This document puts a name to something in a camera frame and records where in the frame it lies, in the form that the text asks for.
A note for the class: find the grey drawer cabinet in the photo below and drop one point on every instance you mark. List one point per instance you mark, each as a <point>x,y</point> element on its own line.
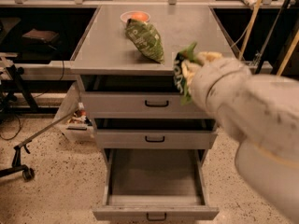
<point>106,50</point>

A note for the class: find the black top drawer handle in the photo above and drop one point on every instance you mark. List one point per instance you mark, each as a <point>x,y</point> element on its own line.
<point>156,104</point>

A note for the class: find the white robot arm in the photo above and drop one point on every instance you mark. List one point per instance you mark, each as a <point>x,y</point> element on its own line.
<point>261,113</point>

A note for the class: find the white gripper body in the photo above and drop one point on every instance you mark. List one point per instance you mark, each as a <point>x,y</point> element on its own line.
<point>221,85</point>

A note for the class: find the dark green snack bag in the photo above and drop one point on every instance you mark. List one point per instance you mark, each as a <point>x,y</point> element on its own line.
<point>146,39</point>

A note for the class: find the black bottom drawer handle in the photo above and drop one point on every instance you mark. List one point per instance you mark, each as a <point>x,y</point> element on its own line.
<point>156,217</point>

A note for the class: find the black middle drawer handle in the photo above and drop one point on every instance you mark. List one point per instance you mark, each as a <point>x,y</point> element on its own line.
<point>154,139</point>

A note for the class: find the grey bottom drawer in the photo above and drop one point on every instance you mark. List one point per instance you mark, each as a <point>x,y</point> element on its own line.
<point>141,181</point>

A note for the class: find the clear plastic storage bin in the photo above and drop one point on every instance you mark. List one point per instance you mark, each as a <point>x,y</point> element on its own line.
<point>74,124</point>

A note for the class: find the grey top drawer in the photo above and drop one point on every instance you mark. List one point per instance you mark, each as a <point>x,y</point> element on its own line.
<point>111,96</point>

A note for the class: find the dark box on shelf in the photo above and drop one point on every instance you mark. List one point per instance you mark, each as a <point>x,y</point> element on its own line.
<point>39,37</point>

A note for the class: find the wooden easel frame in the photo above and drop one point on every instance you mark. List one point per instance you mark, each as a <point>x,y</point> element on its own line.
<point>259,56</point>

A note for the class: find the green rice chip bag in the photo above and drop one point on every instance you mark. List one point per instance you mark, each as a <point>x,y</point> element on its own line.
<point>186,54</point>

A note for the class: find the grey middle drawer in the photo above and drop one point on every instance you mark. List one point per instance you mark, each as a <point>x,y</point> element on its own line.
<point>178,133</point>

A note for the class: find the grey drawer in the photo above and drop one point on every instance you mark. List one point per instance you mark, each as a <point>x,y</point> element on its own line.
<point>178,133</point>
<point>141,181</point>
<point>111,96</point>

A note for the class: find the black drawer handle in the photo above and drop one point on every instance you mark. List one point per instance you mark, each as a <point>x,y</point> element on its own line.
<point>154,139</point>
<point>156,217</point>
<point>156,104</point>

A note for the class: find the white bowl with orange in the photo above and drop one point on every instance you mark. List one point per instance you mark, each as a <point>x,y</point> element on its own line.
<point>136,15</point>

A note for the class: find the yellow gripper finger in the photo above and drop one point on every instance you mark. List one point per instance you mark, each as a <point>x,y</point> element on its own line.
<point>208,56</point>
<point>189,70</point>

